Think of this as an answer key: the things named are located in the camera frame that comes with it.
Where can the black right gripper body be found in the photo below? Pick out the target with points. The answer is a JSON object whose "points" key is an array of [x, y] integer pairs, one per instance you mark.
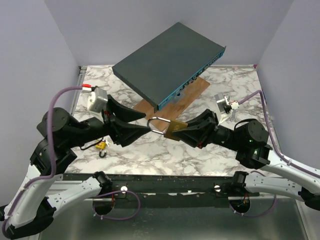
{"points": [[211, 138]]}

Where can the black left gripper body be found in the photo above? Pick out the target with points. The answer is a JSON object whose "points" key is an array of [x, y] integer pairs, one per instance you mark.
{"points": [[105, 128]]}

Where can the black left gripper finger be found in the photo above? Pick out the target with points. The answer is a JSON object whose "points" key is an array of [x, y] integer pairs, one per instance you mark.
{"points": [[122, 112], [124, 134]]}

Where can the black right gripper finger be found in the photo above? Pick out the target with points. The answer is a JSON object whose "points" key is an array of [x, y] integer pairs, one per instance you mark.
{"points": [[194, 136], [201, 121]]}

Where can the large brass padlock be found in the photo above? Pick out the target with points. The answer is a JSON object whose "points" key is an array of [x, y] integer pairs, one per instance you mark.
{"points": [[173, 125]]}

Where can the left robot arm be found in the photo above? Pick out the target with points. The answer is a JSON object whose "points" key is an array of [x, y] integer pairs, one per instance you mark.
{"points": [[32, 210]]}

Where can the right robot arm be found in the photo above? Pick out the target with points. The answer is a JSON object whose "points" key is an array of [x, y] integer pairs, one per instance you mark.
{"points": [[250, 142]]}

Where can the yellow padlock with black shackle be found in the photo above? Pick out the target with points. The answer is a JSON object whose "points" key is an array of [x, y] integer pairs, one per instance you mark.
{"points": [[102, 146]]}

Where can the wooden board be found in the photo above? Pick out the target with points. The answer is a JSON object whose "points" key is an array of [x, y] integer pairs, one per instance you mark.
{"points": [[177, 105]]}

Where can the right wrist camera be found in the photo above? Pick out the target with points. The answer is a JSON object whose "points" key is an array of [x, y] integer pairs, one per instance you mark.
{"points": [[225, 107]]}

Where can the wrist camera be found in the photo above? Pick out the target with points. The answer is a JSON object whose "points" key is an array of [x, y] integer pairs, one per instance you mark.
{"points": [[225, 107], [97, 100]]}

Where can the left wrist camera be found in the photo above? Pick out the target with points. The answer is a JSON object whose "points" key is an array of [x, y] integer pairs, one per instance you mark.
{"points": [[97, 100]]}

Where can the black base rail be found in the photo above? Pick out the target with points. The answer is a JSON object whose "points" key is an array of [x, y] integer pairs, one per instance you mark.
{"points": [[162, 192]]}

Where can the dark network switch box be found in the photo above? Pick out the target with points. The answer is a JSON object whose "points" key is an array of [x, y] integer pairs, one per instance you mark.
{"points": [[159, 70]]}

